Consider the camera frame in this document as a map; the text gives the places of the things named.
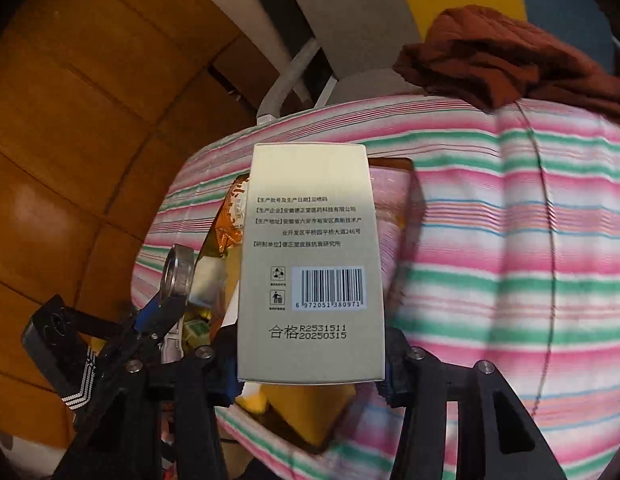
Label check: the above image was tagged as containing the grey yellow blue chair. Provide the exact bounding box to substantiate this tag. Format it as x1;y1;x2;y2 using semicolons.
255;0;617;122

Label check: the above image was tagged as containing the small green packet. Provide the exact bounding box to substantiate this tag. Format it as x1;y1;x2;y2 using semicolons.
183;319;211;352

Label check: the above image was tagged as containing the white plastic packet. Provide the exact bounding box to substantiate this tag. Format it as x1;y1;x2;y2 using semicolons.
189;257;229;312

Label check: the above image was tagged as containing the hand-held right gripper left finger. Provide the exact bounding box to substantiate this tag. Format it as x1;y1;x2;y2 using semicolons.
52;330;241;480

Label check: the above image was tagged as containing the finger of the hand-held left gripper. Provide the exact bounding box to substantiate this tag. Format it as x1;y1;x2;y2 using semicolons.
96;299;163;366
139;295;189;351

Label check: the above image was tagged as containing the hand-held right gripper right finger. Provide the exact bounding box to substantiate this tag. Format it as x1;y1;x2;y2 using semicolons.
378;329;566;480

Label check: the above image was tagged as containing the thin black cable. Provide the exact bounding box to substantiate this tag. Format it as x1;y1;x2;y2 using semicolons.
514;101;557;417

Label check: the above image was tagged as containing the orange snack packet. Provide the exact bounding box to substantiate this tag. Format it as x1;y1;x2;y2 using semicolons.
212;174;251;262

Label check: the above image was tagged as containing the cream cardboard box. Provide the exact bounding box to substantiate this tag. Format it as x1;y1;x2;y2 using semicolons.
237;143;389;384

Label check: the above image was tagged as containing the metal ring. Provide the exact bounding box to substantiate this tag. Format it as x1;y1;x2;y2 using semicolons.
159;243;196;312

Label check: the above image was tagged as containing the wooden wardrobe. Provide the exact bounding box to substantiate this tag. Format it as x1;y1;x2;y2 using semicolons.
0;0;293;413

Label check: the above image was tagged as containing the amber storage box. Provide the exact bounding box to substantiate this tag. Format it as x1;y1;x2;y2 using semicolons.
189;156;427;455

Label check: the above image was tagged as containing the red-brown cloth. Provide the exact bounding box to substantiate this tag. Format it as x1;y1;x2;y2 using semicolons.
393;4;620;128

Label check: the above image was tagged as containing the striped tablecloth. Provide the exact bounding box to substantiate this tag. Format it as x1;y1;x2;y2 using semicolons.
130;91;620;480

